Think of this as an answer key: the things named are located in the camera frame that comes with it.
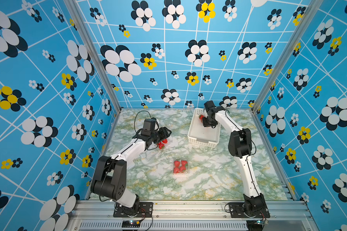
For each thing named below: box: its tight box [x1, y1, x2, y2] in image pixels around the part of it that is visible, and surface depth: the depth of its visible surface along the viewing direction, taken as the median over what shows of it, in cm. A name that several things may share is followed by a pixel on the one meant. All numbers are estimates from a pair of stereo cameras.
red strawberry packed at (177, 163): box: [173, 160, 181, 168], surface depth 90 cm
